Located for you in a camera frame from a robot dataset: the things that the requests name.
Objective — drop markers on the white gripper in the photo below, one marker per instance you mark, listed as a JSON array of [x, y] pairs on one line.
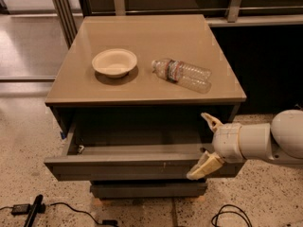
[[227, 140]]

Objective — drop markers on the grey top drawer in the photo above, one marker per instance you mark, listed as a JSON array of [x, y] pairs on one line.
[[132, 144]]

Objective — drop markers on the grey drawer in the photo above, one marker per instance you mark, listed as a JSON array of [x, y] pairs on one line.
[[146, 189], [132, 144]]

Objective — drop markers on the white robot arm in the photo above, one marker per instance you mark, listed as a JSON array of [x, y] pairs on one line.
[[279, 142]]

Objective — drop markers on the grey bottom drawer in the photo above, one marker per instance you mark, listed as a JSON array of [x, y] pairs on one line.
[[146, 189]]

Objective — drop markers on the grey drawer cabinet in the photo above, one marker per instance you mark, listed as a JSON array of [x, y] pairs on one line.
[[182, 37]]

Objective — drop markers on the clear plastic water bottle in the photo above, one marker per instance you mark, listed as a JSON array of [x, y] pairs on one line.
[[190, 76]]

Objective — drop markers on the white paper bowl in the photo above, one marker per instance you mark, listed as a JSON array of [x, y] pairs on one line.
[[114, 63]]

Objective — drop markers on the black bar device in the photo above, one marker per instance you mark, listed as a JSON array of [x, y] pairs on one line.
[[38, 207]]

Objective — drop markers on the black power adapter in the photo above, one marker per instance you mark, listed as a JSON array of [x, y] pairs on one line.
[[20, 209]]

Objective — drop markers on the metal railing frame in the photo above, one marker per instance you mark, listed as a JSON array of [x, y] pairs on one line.
[[229, 10]]

